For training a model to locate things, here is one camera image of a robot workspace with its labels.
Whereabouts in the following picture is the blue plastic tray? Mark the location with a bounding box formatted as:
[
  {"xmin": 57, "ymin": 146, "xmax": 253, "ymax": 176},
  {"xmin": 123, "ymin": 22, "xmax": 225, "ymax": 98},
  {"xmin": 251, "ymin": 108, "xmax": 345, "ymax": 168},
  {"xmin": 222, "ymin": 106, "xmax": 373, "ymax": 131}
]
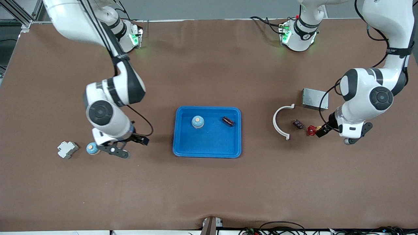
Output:
[{"xmin": 173, "ymin": 106, "xmax": 242, "ymax": 159}]

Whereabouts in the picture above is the red handwheel brass valve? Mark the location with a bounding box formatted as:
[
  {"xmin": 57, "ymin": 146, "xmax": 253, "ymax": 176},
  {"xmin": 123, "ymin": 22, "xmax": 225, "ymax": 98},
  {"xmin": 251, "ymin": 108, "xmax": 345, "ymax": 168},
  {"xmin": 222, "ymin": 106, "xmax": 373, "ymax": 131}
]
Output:
[{"xmin": 306, "ymin": 125, "xmax": 324, "ymax": 136}]

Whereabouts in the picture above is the grey metal box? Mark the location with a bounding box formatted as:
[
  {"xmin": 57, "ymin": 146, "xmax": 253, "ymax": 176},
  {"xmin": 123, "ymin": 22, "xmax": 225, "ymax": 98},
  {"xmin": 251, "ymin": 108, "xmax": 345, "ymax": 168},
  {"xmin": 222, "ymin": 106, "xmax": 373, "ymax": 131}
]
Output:
[{"xmin": 301, "ymin": 88, "xmax": 329, "ymax": 112}]

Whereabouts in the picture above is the white circuit breaker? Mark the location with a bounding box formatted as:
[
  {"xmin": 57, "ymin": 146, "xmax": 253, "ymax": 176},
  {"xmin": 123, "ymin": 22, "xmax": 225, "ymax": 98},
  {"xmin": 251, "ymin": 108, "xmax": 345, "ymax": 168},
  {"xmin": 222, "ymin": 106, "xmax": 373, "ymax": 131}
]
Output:
[{"xmin": 57, "ymin": 141, "xmax": 79, "ymax": 160}]

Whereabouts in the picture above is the brown table mat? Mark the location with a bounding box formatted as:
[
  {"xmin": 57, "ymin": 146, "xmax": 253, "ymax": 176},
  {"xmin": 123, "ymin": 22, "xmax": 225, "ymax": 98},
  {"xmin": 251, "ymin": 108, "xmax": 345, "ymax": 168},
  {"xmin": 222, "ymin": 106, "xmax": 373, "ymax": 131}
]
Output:
[{"xmin": 0, "ymin": 19, "xmax": 418, "ymax": 232}]

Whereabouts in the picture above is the white table edge strip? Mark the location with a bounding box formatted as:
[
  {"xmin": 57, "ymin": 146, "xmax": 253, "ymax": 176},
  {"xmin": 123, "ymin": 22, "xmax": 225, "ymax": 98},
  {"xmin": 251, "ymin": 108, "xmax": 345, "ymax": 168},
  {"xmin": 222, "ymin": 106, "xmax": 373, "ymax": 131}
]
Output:
[{"xmin": 0, "ymin": 230, "xmax": 200, "ymax": 235}]

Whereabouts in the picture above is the white curved plastic bracket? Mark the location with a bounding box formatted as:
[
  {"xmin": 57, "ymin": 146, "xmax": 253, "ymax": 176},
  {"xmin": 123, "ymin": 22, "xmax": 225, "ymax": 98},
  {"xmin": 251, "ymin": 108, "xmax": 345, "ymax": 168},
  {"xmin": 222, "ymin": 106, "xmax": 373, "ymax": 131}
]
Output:
[{"xmin": 273, "ymin": 103, "xmax": 295, "ymax": 140}]

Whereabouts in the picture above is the black cable loop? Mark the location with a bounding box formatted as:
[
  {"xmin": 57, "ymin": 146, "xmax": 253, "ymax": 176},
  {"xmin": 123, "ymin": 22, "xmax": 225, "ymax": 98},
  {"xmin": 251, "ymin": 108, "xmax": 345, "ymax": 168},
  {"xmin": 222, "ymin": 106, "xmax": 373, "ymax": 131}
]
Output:
[{"xmin": 260, "ymin": 221, "xmax": 306, "ymax": 235}]

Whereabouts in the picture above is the black cable bundle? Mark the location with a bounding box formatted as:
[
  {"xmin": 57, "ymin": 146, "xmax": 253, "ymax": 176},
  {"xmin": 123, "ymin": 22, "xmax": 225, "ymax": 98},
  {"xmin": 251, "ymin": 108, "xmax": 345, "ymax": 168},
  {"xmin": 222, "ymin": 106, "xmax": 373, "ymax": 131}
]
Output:
[{"xmin": 327, "ymin": 226, "xmax": 418, "ymax": 235}]

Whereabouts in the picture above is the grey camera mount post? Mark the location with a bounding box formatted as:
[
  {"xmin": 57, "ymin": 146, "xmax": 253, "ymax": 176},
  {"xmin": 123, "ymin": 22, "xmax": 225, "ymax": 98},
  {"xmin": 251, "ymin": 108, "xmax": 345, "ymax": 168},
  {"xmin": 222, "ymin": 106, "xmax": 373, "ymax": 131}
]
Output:
[{"xmin": 200, "ymin": 216, "xmax": 224, "ymax": 235}]

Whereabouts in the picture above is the black base cable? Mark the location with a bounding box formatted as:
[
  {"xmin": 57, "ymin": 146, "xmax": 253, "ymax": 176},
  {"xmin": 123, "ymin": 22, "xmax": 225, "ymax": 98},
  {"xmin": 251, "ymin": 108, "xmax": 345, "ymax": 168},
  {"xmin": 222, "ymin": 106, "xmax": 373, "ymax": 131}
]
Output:
[{"xmin": 250, "ymin": 16, "xmax": 285, "ymax": 35}]

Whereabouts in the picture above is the aluminium frame strut with bracket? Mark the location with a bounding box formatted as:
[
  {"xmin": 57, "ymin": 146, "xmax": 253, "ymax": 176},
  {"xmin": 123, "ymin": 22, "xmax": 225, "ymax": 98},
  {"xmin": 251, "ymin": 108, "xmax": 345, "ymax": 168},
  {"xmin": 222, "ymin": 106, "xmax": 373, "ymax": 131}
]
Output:
[{"xmin": 0, "ymin": 0, "xmax": 44, "ymax": 33}]

